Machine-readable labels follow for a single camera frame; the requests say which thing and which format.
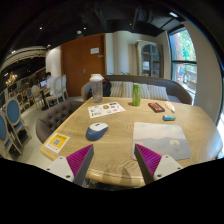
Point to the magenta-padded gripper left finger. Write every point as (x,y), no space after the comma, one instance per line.
(80,160)

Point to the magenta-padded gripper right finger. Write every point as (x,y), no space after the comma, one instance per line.
(150,161)

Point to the white and blue computer mouse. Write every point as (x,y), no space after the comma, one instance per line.
(96,130)

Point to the pale sky-print mouse pad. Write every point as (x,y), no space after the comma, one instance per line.
(160,138)

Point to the yellow square table sticker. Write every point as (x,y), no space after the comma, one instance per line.
(57,142)

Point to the small teal pack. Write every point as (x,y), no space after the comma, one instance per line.
(169,117)

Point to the grey tufted armchair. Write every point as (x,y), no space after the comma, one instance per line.
(55,116)

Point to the black and red flat box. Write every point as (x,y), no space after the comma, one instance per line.
(156,107)

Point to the white printed sticker sheet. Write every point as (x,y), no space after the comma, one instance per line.
(106,109)

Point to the white soft tube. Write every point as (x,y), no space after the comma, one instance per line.
(170,106)

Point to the green drink can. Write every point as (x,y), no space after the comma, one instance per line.
(136,95)

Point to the striped cushion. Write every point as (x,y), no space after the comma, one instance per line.
(127,90)
(116,89)
(157,92)

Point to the clear plastic shaker bottle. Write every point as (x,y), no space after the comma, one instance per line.
(97,88)

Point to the grey curved sofa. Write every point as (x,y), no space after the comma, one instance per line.
(176,90)

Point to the black backpack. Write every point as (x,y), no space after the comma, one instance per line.
(107,87)

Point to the group of dining chairs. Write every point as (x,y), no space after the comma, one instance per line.
(13,115)

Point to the person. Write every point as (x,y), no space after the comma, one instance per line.
(50,81)

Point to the brown wooden door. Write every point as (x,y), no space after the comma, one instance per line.
(80,63)

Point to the arched glass-door cabinet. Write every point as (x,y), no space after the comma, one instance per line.
(150,60)

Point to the chandelier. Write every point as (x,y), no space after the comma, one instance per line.
(11,79)

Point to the white door sign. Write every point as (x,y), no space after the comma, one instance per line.
(94,50)

